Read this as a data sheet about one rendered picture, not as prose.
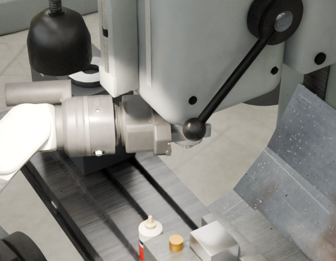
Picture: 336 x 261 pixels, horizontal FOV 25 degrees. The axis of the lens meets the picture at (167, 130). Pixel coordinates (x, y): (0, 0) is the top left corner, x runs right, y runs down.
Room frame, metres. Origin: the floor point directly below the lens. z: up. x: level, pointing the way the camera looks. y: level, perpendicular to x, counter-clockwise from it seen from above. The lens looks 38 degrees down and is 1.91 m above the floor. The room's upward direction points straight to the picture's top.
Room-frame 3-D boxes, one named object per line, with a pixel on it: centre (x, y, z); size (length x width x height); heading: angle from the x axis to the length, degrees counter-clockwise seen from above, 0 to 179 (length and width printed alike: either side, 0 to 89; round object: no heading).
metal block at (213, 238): (0.82, -0.07, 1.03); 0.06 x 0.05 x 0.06; 31
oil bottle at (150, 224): (0.90, 0.03, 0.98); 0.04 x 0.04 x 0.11
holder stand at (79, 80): (1.25, 0.17, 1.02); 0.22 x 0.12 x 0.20; 33
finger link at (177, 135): (0.86, -0.03, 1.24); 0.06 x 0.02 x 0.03; 97
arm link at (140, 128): (0.88, 0.06, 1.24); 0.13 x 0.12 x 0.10; 7
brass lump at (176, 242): (0.83, -0.01, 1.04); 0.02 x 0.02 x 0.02
